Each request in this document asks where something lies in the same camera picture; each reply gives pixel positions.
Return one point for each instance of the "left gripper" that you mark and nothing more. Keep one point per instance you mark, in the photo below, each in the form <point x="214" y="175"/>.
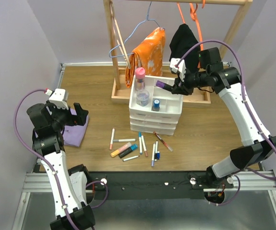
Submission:
<point x="79" y="119"/>

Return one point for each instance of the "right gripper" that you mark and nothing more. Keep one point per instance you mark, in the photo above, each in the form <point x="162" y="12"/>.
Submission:
<point x="179" y="90"/>

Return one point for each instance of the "purple black highlighter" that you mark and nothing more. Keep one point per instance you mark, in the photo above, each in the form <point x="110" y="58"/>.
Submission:
<point x="164" y="86"/>

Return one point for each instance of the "blue lid small jar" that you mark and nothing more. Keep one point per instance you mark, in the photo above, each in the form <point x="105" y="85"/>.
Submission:
<point x="156" y="105"/>

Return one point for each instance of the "clear paperclip jar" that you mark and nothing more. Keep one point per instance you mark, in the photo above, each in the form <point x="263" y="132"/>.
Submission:
<point x="142" y="97"/>

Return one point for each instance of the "pink lid pen tube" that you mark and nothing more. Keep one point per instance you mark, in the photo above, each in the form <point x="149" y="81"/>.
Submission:
<point x="140" y="78"/>

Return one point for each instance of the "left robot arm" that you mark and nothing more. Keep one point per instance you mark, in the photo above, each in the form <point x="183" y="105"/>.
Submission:
<point x="68" y="185"/>

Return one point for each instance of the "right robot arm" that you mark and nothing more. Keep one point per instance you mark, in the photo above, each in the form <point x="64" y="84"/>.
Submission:
<point x="257" y="142"/>

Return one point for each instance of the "wooden clothes rack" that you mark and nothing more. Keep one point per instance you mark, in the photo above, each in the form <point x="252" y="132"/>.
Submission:
<point x="121" y="94"/>

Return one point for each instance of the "white drawer organizer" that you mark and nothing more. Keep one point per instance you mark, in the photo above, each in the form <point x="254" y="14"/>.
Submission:
<point x="143" y="119"/>

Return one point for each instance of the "orange patterned cloth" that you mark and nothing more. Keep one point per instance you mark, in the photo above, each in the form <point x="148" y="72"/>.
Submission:
<point x="148" y="55"/>

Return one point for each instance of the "yellow pink highlighter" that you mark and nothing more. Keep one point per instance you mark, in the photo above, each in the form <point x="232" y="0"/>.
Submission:
<point x="121" y="149"/>

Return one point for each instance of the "black garment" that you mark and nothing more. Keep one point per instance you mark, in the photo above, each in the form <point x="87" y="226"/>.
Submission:
<point x="181" y="42"/>

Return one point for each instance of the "red clear pen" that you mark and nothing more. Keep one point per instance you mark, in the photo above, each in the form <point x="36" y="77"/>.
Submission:
<point x="163" y="142"/>

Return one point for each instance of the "black white thin marker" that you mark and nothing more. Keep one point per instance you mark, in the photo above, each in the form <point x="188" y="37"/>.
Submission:
<point x="156" y="149"/>

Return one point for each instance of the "blue cap white marker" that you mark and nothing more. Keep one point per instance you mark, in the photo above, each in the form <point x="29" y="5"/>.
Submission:
<point x="140" y="143"/>

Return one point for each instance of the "grey cap white marker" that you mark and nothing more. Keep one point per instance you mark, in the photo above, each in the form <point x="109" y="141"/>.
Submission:
<point x="125" y="140"/>

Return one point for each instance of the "black teal highlighter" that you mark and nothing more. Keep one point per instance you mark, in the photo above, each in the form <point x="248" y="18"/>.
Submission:
<point x="128" y="150"/>

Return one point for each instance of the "small white black-tip pen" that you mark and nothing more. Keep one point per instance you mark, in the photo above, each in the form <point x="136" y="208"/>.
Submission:
<point x="131" y="158"/>

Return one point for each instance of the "lavender cap white marker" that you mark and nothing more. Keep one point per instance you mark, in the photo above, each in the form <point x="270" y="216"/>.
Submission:
<point x="153" y="155"/>

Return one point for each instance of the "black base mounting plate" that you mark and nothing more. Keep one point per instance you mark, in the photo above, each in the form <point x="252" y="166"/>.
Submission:
<point x="158" y="184"/>

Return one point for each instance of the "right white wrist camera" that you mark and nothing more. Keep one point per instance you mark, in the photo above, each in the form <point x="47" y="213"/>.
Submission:
<point x="177" y="66"/>

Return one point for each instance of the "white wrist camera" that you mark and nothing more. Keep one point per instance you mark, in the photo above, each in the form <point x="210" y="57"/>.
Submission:
<point x="58" y="97"/>
<point x="177" y="66"/>

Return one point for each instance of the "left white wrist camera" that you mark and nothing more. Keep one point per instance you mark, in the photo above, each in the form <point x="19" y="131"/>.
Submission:
<point x="58" y="97"/>

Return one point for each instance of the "blue wire hanger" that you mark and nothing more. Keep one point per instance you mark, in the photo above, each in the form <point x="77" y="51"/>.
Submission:
<point x="133" y="33"/>

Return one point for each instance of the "aluminium frame rail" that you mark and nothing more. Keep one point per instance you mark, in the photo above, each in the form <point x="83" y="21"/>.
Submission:
<point x="249" y="181"/>

